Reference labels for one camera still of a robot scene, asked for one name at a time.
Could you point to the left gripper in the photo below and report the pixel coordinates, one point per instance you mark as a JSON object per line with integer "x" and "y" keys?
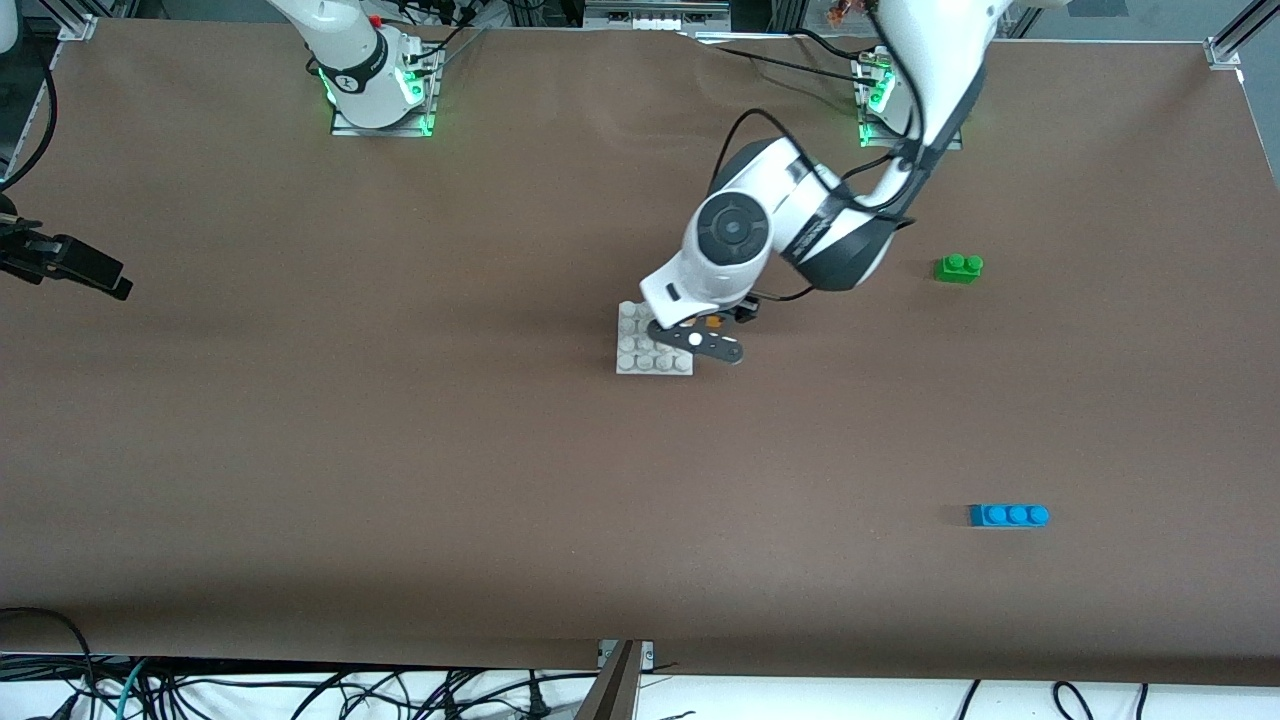
{"x": 745, "y": 311}

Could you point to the white studded base plate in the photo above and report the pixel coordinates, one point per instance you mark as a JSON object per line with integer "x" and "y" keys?
{"x": 640, "y": 352}

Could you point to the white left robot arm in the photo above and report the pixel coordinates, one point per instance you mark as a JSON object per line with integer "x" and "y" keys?
{"x": 850, "y": 230}

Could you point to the green two-stud block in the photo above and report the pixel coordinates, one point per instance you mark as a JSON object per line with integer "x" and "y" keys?
{"x": 958, "y": 268}

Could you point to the blue three-stud block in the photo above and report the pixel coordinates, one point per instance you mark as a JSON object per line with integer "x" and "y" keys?
{"x": 1008, "y": 515}

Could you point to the brown table cover sheet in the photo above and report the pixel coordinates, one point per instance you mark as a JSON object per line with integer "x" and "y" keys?
{"x": 500, "y": 450}

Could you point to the aluminium corner bracket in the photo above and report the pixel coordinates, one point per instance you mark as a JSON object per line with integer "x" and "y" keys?
{"x": 1225, "y": 52}
{"x": 78, "y": 27}

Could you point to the aluminium frame rail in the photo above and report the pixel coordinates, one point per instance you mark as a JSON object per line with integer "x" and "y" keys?
{"x": 655, "y": 12}

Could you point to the aluminium profile post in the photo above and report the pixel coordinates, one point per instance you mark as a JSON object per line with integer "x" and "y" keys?
{"x": 612, "y": 690}

